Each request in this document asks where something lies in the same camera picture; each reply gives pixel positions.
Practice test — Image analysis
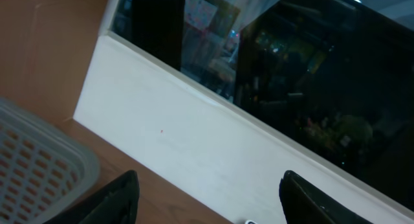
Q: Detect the dark glass window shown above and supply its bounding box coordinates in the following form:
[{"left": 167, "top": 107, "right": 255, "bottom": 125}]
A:
[{"left": 112, "top": 0, "right": 413, "bottom": 209}]

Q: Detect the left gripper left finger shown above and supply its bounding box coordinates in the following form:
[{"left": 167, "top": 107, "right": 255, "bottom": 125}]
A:
[{"left": 45, "top": 170, "right": 140, "bottom": 224}]

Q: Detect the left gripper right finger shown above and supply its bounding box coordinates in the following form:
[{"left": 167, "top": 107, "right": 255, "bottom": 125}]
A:
[{"left": 279, "top": 170, "right": 370, "bottom": 224}]

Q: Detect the grey plastic mesh basket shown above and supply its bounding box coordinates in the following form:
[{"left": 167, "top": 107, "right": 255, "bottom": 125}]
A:
[{"left": 1, "top": 98, "right": 100, "bottom": 223}]

